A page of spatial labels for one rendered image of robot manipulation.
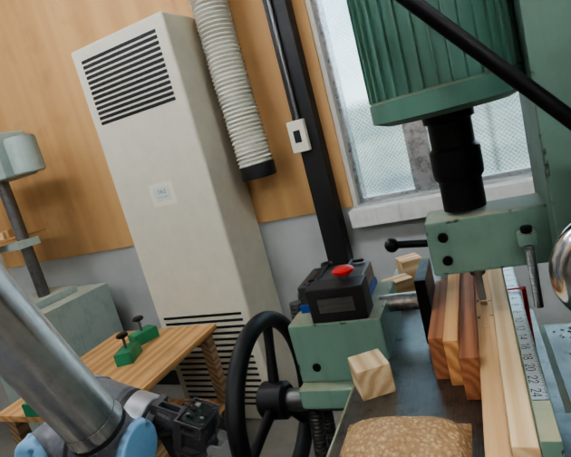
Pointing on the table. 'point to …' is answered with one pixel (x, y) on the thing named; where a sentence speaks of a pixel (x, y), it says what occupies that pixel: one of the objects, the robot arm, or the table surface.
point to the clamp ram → (423, 278)
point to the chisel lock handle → (403, 244)
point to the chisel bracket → (487, 236)
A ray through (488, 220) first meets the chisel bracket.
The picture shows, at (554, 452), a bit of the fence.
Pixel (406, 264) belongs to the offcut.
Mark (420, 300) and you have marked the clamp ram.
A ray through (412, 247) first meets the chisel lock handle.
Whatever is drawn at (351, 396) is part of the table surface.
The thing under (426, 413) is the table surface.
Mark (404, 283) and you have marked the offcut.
